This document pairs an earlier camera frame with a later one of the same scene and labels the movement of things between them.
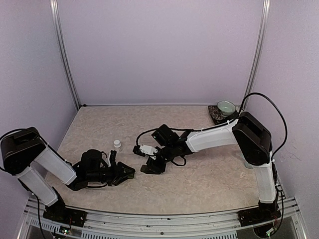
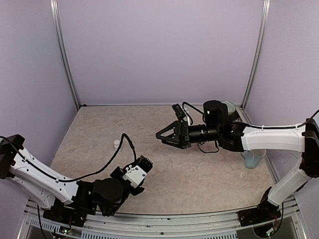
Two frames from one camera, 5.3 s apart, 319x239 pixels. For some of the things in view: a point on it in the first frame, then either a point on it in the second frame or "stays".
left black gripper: [118, 175] -> [140, 190]
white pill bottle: [117, 143] stays
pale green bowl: [227, 107] stays
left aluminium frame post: [54, 4] stays
